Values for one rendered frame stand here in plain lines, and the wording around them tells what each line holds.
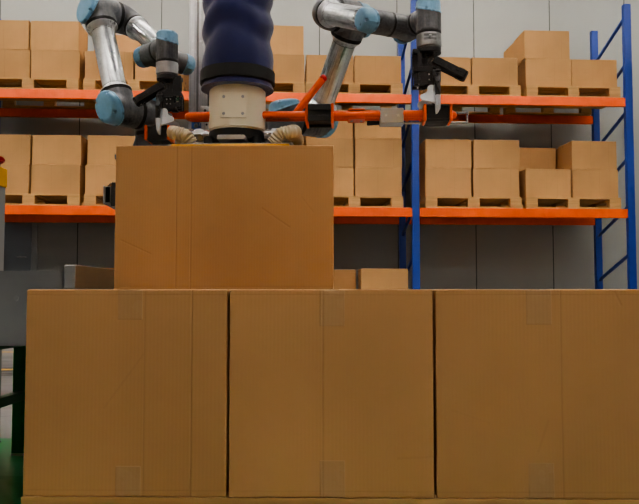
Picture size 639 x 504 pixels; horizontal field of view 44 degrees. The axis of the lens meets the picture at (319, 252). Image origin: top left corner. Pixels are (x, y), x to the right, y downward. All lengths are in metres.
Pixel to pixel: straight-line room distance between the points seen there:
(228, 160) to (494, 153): 8.04
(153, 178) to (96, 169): 7.68
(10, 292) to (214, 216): 0.56
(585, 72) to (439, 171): 2.27
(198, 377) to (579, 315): 0.75
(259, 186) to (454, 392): 0.89
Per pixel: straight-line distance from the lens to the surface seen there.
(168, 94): 2.71
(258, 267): 2.14
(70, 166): 9.95
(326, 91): 2.96
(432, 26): 2.45
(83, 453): 1.63
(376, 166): 9.74
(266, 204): 2.15
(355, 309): 1.53
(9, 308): 2.14
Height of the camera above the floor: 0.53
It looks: 3 degrees up
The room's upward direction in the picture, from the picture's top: straight up
